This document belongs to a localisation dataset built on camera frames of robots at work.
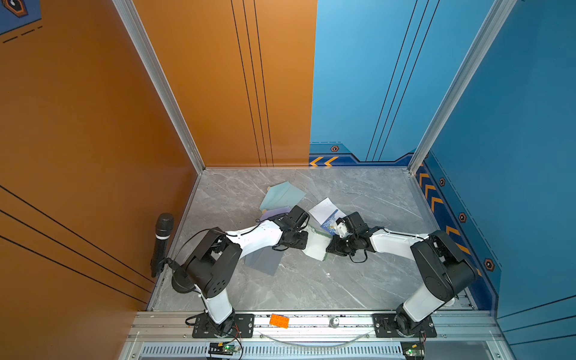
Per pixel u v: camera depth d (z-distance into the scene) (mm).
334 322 719
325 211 1029
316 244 922
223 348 706
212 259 493
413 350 710
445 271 459
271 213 989
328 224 977
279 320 740
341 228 870
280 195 1083
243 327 730
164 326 755
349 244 786
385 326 725
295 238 783
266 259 870
